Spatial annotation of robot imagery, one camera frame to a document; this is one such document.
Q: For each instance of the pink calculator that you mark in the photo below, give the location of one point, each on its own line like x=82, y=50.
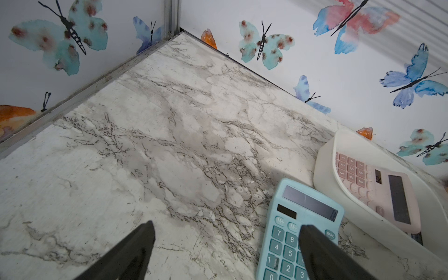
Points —
x=388, y=193

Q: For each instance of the light blue calculator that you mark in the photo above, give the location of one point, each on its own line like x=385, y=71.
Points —
x=294, y=205

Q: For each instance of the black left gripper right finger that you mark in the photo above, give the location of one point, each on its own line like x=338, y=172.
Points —
x=325, y=261

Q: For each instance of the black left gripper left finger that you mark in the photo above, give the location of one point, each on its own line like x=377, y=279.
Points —
x=127, y=260

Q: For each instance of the black calculator with grey keys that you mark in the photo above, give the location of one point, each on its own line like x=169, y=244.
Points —
x=417, y=237

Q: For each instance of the white plastic storage box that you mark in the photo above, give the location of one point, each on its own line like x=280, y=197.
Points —
x=431, y=196

